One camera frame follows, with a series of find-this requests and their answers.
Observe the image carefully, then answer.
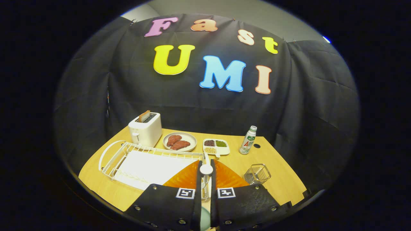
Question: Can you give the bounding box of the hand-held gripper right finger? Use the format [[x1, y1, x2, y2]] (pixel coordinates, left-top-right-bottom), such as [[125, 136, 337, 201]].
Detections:
[[210, 159, 289, 231]]

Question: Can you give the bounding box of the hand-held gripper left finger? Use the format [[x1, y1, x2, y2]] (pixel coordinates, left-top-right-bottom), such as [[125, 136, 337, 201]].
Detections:
[[124, 160, 203, 231]]

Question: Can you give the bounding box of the metal wire basket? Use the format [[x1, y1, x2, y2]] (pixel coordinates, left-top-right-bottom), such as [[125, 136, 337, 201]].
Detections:
[[244, 164, 272, 185]]

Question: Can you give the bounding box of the pale green plate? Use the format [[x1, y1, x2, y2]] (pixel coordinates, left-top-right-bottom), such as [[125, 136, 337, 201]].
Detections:
[[200, 206, 211, 231]]

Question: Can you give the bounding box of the white wire dish rack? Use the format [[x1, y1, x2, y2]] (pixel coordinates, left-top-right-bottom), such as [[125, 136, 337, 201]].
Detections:
[[98, 140, 209, 191]]

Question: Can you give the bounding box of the blue striped handle spoon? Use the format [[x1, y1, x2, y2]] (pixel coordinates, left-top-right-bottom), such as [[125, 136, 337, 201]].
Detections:
[[200, 164, 214, 202]]

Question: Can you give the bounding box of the beige plate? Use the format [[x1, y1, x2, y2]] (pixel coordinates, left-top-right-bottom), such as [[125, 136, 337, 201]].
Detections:
[[163, 132, 197, 152]]

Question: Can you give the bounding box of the white divided bean tray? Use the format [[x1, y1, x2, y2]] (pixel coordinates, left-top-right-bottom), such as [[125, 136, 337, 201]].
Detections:
[[203, 138, 230, 158]]

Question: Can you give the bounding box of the red meat piece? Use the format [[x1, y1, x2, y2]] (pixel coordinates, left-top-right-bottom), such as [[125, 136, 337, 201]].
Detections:
[[166, 135, 182, 147], [170, 140, 191, 150]]

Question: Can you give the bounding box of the white green drink bottle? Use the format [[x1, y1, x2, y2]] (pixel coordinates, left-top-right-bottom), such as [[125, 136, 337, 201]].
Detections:
[[239, 125, 258, 155]]

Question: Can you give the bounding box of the white toaster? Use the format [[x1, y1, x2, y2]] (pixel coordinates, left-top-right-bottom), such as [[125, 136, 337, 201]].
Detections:
[[128, 112, 162, 148]]

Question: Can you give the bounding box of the black backdrop cloth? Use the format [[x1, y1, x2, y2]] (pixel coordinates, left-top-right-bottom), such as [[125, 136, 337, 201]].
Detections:
[[54, 13, 359, 206]]

